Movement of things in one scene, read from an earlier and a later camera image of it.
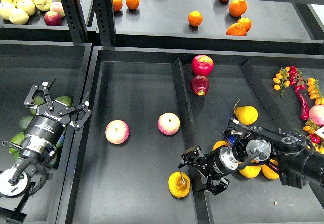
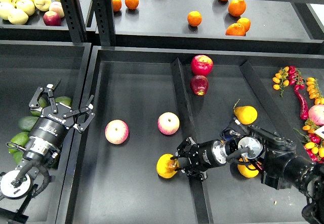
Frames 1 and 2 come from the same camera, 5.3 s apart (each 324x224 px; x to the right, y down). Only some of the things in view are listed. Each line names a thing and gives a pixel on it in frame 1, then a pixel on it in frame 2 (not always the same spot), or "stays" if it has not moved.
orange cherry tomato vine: [282, 80] stays
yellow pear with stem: [178, 184] → [165, 166]
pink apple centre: [168, 123] stays
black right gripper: [219, 163] → [205, 156]
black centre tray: [149, 105] stays
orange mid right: [245, 22] stays
